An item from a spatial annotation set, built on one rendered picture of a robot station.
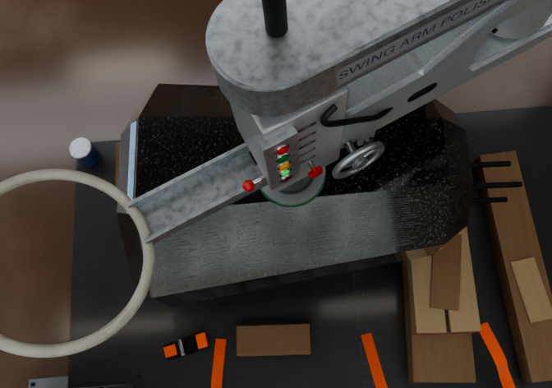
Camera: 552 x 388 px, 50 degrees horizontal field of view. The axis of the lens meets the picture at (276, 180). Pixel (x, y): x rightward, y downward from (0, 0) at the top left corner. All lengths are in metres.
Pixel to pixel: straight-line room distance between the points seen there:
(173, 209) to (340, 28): 0.76
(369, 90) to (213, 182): 0.52
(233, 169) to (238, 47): 0.62
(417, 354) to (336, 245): 0.72
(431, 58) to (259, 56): 0.47
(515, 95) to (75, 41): 2.18
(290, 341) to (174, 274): 0.67
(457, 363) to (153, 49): 2.02
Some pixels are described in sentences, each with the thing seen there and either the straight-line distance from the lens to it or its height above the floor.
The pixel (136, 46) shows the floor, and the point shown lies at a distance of 3.14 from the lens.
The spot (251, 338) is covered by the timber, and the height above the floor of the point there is 0.14.
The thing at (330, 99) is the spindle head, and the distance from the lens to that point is 1.18.
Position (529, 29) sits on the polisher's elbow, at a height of 1.30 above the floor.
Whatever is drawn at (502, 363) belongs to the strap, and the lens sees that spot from 2.52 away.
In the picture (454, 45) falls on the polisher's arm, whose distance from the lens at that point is 1.38.
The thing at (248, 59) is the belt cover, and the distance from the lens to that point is 1.05.
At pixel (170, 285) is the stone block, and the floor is 0.62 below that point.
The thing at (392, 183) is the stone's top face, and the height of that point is 0.82.
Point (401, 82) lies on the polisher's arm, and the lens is 1.39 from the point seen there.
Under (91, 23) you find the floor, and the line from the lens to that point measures 3.28.
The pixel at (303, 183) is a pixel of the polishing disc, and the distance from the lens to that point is 1.81.
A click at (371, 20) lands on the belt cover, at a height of 1.69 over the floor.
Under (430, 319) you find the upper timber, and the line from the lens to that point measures 2.41.
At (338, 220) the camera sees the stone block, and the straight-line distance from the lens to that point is 1.91.
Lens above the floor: 2.61
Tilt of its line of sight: 73 degrees down
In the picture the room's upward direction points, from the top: 10 degrees counter-clockwise
